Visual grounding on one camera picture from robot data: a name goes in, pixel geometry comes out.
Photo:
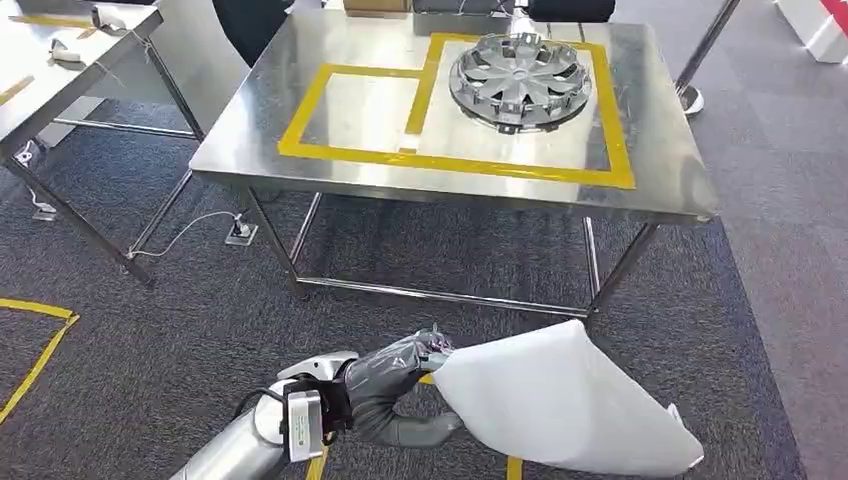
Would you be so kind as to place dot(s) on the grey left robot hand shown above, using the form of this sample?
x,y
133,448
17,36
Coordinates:
x,y
381,387

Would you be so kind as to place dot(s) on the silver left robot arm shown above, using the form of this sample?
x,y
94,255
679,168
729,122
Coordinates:
x,y
232,450

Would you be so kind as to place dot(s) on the metal floor socket box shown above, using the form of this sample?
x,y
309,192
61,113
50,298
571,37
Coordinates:
x,y
241,232

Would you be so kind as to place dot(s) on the yellow tape outline on table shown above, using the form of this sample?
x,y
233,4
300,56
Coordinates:
x,y
457,164

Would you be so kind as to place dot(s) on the large steel table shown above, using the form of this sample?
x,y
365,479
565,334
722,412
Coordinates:
x,y
265,146

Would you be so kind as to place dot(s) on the silver wheel hubcap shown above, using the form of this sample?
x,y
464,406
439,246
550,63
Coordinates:
x,y
520,83

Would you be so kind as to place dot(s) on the white power adapter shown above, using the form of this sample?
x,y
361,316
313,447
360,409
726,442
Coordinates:
x,y
44,212

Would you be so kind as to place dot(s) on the cardboard box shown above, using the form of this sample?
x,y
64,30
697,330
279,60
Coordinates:
x,y
376,6

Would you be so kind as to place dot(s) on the black bag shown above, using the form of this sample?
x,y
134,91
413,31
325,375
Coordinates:
x,y
570,10

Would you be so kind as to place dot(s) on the small steel table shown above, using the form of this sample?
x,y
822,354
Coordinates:
x,y
66,86

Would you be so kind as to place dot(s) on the white tape roll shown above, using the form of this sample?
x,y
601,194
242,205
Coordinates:
x,y
106,18
65,54

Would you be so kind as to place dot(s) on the short yellow tape strip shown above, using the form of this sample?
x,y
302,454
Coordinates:
x,y
14,89

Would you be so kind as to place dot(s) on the long yellow tape strip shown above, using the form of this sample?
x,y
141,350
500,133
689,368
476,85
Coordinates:
x,y
53,21

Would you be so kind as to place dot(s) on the white and red box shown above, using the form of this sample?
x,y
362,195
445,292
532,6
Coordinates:
x,y
815,26

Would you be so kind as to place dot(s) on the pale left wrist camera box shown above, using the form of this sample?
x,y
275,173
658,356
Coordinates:
x,y
305,424

